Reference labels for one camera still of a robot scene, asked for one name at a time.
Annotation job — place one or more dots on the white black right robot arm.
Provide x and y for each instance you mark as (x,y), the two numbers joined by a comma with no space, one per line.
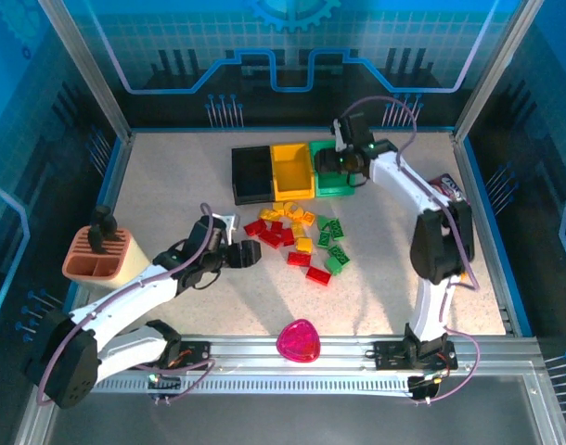
(403,181)

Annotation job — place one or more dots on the yellow plastic bin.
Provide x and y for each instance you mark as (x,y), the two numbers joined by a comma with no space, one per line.
(292,178)

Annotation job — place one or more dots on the green lego brick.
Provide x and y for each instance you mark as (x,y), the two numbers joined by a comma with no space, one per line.
(335,229)
(339,252)
(334,266)
(322,221)
(324,238)

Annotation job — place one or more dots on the aluminium frame post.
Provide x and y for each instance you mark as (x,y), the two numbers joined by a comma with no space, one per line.
(492,69)
(92,69)

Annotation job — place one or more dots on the aluminium front rail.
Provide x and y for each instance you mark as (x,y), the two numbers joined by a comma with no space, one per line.
(246,352)

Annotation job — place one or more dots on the small controller board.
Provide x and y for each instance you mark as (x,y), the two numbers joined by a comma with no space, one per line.
(160,385)
(427,385)

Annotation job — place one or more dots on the pink heart-shaped bowl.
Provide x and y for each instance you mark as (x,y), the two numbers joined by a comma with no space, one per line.
(298,340)

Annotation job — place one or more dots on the red lego brick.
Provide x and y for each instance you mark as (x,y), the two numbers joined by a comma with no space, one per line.
(255,227)
(276,227)
(271,238)
(298,258)
(318,275)
(287,236)

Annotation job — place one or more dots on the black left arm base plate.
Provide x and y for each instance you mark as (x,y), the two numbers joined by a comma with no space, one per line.
(197,354)

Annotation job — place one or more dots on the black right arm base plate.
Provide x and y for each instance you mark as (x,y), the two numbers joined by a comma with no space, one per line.
(389,354)

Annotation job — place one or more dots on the black plastic bin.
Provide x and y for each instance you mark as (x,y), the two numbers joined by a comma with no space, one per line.
(253,176)

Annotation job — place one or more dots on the terracotta cream utensil holder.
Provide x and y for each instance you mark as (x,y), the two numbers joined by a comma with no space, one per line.
(125,259)

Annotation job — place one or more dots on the purple candy bag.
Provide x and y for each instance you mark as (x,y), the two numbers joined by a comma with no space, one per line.
(447,183)

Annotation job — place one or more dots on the green plastic bin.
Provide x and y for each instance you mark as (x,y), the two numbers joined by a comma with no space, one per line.
(331,187)

